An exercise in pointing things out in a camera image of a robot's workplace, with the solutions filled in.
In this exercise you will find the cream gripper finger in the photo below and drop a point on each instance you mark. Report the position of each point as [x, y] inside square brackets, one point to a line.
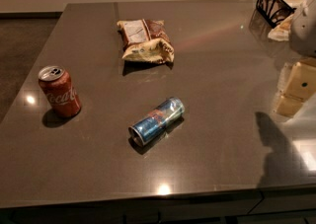
[296, 85]

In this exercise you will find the blue silver redbull can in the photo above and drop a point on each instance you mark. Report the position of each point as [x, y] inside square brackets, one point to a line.
[156, 121]

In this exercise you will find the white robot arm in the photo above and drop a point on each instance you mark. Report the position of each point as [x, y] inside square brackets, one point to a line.
[302, 38]

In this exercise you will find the red coca-cola can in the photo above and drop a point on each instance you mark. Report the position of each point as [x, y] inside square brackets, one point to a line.
[57, 86]

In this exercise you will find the brown chips bag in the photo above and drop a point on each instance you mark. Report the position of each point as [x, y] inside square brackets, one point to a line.
[145, 41]

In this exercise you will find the black wire basket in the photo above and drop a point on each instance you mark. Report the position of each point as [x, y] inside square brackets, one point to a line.
[275, 11]

